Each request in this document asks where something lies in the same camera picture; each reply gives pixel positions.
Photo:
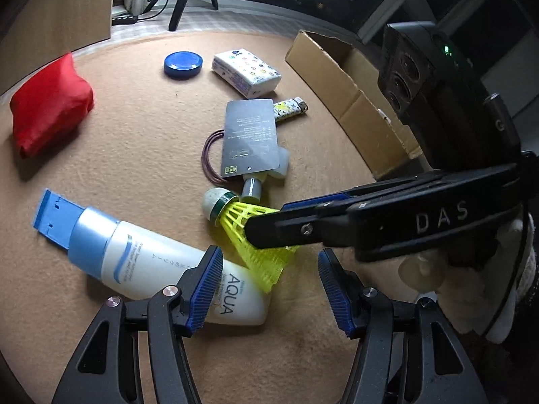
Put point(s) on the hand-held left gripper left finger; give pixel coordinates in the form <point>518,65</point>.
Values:
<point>206,290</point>

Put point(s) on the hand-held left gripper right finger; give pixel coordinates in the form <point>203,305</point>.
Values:
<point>334,290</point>

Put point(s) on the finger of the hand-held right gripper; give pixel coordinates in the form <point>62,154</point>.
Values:
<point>294,229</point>
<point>311,201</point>

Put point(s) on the small pale bottle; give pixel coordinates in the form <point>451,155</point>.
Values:
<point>252,187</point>

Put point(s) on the yellow shuttlecock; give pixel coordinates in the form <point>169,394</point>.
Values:
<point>236,219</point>

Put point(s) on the white bottle with blue cap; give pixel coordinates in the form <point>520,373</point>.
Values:
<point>139,256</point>

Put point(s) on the cardboard box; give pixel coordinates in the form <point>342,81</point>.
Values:
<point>362,105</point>

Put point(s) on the red fabric pouch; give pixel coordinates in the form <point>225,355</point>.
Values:
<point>50,101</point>

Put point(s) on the person's right hand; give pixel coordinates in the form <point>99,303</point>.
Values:
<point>421,275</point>

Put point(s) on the patterned lighter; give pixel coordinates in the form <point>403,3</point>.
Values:
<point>288,109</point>

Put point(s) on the white printed tissue pack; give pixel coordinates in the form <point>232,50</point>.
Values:
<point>246,71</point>

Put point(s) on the blue round lid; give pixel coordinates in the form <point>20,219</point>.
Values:
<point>183,65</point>

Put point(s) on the checked floor mat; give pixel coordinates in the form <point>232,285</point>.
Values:
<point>236,19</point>

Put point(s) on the black power strip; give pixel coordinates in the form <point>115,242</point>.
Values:
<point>124,19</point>

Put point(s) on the wooden cabinet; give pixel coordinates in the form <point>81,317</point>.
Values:
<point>54,8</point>

